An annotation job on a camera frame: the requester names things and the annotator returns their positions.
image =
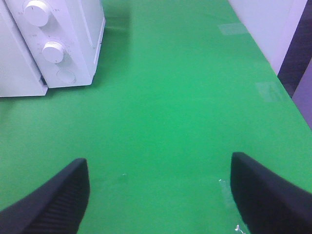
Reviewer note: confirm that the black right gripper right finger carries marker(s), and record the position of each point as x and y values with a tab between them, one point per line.
267	203

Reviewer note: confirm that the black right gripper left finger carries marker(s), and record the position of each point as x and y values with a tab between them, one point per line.
56	207

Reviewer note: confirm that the round door release button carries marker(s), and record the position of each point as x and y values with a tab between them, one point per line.
66	76

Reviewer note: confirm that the white microwave door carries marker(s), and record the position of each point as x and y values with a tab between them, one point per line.
19	73

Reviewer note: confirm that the white control knob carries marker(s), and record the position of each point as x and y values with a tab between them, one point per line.
53	52
37	12

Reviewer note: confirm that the clear tape patch front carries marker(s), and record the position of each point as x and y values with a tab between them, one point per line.
232	213

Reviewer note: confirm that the clear tape patch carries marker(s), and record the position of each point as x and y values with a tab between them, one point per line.
271	91
232	213
233	29

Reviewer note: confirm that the white microwave oven body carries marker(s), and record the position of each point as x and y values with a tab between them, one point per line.
78	25

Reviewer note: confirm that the clear tape patch far right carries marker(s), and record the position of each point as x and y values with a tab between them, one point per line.
233	29

